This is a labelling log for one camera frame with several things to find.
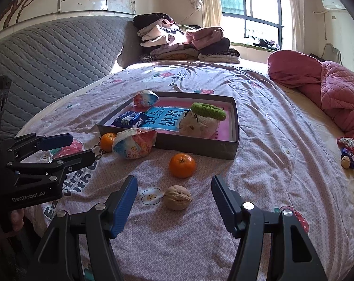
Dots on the pink book with blue label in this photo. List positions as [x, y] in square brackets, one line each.
[165, 117]

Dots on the knotted white cloth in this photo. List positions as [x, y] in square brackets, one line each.
[196, 2]

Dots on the blue white egg toy packet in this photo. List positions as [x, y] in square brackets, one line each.
[133, 145]

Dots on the grey quilted headboard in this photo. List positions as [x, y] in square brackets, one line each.
[54, 58]

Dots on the white air conditioner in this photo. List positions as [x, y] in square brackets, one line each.
[333, 3]

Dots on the strawberry printed bed cover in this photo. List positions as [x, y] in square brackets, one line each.
[267, 166]

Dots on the brown walnut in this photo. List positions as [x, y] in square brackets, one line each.
[178, 197]

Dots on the cream curtain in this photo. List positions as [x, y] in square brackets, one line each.
[210, 3]
[294, 14]

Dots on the grey cardboard box tray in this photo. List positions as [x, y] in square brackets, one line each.
[194, 149]

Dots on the pile of folded clothes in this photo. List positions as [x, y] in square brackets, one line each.
[179, 41]

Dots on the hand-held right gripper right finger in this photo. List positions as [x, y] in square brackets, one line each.
[225, 205]

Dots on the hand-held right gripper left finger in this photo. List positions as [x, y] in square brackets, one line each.
[124, 207]

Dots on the beige bed sheet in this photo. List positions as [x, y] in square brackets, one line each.
[308, 117]

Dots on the red egg toy packet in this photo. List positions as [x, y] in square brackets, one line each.
[146, 99]

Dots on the blue milk carton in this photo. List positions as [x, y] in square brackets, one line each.
[130, 120]

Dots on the pink quilted blanket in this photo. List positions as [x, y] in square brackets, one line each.
[335, 87]

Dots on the small walnut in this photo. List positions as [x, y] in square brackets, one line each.
[345, 162]

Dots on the dark clothes on sill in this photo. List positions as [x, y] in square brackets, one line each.
[266, 44]

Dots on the green window sill cushion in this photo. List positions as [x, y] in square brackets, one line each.
[244, 46]

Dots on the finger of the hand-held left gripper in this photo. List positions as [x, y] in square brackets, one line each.
[55, 141]
[77, 158]

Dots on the orange tangerine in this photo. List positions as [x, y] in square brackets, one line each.
[108, 142]
[182, 165]

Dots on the black framed window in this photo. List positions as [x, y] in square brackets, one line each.
[261, 3]

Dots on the blue candy packet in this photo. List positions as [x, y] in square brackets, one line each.
[351, 155]

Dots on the person's left hand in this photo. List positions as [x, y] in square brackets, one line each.
[17, 219]

